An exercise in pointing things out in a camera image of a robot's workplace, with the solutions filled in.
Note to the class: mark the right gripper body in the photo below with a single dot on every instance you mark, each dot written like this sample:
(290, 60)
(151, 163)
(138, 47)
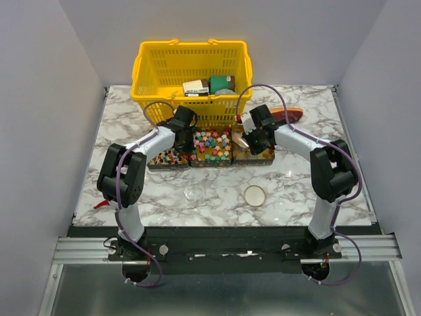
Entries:
(254, 141)

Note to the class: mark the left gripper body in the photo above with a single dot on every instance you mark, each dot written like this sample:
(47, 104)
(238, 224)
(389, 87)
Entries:
(188, 143)

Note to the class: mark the metal scoop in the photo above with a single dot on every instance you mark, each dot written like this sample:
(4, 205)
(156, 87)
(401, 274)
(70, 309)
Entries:
(240, 141)

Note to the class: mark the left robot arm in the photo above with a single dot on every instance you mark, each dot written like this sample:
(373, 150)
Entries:
(122, 175)

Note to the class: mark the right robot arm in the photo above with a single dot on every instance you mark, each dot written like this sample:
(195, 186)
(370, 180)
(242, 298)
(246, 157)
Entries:
(333, 173)

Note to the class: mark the tin of gummy candies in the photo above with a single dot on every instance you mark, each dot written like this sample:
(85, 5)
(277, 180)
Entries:
(245, 157)

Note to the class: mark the tin of star candies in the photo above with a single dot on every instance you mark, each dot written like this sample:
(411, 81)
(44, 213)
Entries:
(212, 147)

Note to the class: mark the tin of lollipops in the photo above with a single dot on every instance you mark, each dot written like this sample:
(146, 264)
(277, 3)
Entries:
(169, 160)

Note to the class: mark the fake meat slice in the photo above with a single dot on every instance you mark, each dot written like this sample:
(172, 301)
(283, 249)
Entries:
(294, 114)

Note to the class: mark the black flat box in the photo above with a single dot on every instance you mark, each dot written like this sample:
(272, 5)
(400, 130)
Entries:
(196, 94)

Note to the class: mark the white brown box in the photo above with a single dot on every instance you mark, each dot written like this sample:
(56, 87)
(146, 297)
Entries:
(196, 86)

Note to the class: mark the clear glass jar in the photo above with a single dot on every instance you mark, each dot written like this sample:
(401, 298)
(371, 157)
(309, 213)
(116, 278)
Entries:
(194, 193)

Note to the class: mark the round jar lid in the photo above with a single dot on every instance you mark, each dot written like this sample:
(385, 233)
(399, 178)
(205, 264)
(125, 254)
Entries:
(254, 196)

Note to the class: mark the grey pouch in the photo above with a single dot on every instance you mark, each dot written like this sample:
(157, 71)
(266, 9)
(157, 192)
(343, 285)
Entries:
(224, 92)

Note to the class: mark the green brown package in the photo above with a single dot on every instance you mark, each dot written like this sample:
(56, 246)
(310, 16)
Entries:
(221, 82)

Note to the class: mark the yellow plastic shopping basket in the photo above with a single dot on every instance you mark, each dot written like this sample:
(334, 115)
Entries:
(161, 68)

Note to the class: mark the red chili pepper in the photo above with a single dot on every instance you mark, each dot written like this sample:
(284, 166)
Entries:
(102, 204)

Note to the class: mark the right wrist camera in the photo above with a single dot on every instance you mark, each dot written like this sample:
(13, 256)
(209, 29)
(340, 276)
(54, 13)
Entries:
(247, 122)

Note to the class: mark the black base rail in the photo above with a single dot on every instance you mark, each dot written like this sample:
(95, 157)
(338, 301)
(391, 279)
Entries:
(224, 250)

